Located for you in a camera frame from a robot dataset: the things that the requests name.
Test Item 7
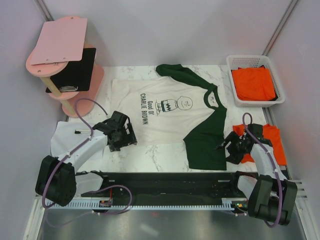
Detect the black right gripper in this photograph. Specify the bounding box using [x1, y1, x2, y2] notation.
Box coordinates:
[214, 130, 248, 165]

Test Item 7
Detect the cream and green t-shirt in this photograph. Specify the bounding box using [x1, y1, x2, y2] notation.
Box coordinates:
[111, 64, 227, 171]

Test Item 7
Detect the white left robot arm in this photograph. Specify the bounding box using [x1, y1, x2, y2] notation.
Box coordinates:
[35, 111, 138, 209]

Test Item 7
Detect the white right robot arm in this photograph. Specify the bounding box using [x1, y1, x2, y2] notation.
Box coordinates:
[216, 123, 298, 228]

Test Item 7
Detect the orange t-shirt on table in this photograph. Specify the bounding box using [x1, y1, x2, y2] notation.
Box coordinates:
[232, 124, 287, 166]

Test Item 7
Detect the marker pen on shirt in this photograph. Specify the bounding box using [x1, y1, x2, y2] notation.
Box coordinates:
[74, 129, 91, 134]

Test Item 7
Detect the white folded t-shirt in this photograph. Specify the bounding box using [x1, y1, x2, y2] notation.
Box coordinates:
[50, 121, 106, 159]

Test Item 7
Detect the orange t-shirt in basket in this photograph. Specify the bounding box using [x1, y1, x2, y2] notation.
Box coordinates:
[231, 67, 277, 101]

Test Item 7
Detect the black clipboard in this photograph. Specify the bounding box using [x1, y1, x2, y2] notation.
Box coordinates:
[50, 47, 96, 93]

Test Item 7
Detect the white plastic basket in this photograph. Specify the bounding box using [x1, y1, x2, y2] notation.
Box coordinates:
[226, 55, 285, 108]

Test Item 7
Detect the pink tiered shelf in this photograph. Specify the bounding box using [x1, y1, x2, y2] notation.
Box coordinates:
[25, 16, 105, 118]

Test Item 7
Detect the pink clipboard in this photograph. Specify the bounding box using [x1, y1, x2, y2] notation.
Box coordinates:
[30, 17, 88, 65]

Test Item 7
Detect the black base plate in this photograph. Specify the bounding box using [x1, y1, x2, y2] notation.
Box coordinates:
[82, 172, 245, 204]

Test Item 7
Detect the white slotted cable duct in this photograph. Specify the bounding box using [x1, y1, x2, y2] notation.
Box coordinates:
[67, 198, 238, 210]

